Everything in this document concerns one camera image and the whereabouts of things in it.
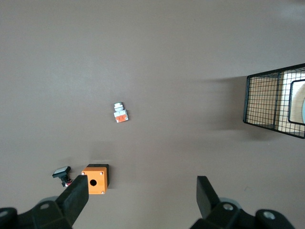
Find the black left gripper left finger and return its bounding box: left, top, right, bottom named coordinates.
left=0, top=175, right=89, bottom=229

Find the black wire basket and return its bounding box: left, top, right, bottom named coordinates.
left=243, top=62, right=305, bottom=139

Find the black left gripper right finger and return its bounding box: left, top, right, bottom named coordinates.
left=190, top=176, right=295, bottom=229

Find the white orange push button switch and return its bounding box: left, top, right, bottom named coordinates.
left=112, top=102, right=130, bottom=124

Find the black push button white cap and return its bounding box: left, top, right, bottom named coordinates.
left=52, top=166, right=72, bottom=187

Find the brown table cover sheet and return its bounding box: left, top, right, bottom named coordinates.
left=0, top=0, right=305, bottom=229

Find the orange button box with hole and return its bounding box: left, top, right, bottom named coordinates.
left=81, top=164, right=110, bottom=196

